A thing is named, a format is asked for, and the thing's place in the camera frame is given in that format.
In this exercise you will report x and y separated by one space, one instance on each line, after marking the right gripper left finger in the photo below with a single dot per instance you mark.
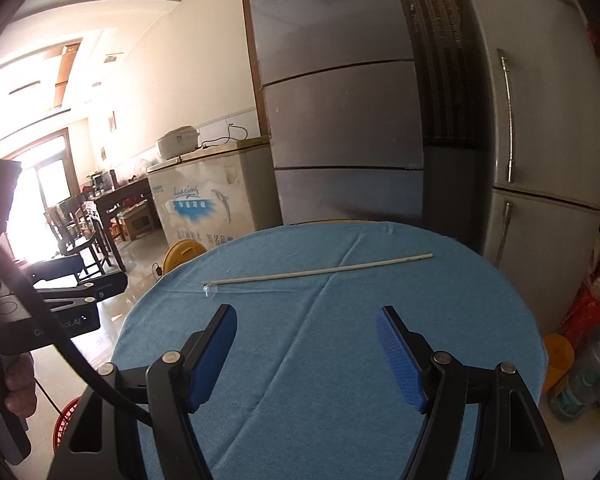
102 441

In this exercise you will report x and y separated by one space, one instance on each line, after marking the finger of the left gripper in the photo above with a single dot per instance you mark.
91 290
53 269

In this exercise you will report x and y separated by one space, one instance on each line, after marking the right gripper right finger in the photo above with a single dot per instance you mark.
511 440

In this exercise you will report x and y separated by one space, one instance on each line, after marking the person's left hand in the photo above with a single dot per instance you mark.
20 382

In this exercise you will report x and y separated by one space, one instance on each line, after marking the red plastic basket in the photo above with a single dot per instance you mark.
62 422

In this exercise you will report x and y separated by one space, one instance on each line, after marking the dark wooden chair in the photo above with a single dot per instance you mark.
76 232

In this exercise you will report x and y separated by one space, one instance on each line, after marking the yellow electric fan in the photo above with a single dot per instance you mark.
181 252

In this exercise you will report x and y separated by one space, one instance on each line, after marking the dark wooden dining table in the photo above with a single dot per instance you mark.
108 206

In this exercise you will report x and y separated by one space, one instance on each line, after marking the white chest freezer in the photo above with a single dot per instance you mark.
214 195

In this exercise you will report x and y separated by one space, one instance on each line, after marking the white rice cooker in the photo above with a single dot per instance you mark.
178 142

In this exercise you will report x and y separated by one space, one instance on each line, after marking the long white stick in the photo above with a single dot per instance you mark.
317 272

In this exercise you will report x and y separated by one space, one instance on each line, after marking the blue table cloth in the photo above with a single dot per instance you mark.
306 391

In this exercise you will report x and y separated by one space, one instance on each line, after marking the grey cabinet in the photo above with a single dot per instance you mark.
339 93

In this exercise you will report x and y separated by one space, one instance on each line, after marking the grey refrigerator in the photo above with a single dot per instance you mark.
541 89

